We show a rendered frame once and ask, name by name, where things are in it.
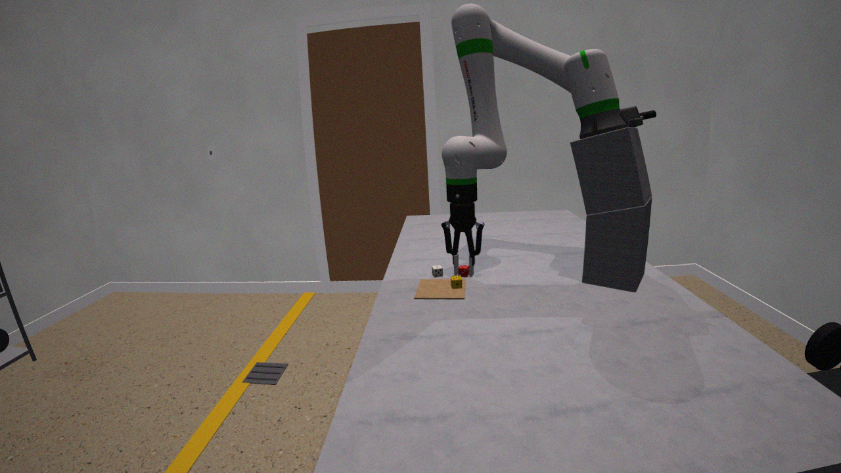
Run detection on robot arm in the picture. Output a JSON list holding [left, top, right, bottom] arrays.
[[442, 4, 656, 204]]

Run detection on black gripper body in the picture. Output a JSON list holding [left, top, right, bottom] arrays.
[[449, 202, 476, 233]]

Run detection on tan mat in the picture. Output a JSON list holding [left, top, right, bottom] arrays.
[[414, 279, 466, 300]]

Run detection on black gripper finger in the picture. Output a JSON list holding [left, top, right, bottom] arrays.
[[463, 221, 485, 277], [442, 221, 461, 276]]

